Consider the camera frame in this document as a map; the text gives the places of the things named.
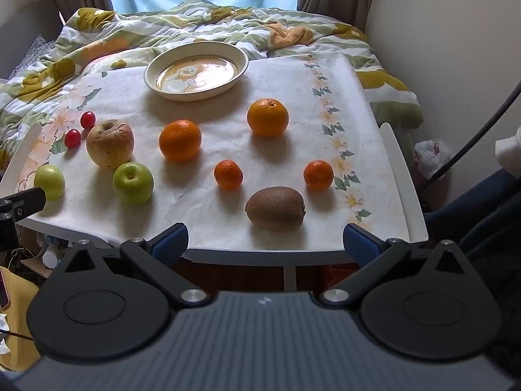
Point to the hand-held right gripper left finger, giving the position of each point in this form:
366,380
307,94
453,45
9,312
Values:
173,241

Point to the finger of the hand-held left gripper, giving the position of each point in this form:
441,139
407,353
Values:
24,203

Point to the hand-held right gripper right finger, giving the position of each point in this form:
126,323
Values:
358,241

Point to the green apple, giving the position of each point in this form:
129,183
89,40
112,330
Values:
133,183
49,182

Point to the brown kiwi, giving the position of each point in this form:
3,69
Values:
275,208

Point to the red grape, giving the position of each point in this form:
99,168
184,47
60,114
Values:
88,119

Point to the wrinkled brownish apple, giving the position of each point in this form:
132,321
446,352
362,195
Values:
110,142

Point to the cream ceramic bowl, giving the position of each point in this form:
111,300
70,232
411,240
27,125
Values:
195,75

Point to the floral tablecloth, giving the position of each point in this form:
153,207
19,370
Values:
211,220

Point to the white cup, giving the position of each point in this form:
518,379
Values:
52,255

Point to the cardboard box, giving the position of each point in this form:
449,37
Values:
34,266

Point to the small mandarin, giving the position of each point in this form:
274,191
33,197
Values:
318,175
228,174

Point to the red cherry tomato lower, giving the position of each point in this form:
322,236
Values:
73,138

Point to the pink phone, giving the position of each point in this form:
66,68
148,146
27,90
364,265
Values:
4,291

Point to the large orange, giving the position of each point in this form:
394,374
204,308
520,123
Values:
180,140
268,117

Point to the white plastic bag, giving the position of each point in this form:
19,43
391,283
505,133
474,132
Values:
431,157

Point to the person's leg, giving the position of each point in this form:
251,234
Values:
480,203

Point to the yellow cloth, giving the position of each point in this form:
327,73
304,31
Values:
20,334

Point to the grey patterned pillow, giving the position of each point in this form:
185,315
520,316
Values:
32,55

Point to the grey headboard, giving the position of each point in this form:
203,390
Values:
24,24

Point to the green and white floral blanket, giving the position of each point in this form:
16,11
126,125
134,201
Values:
203,24

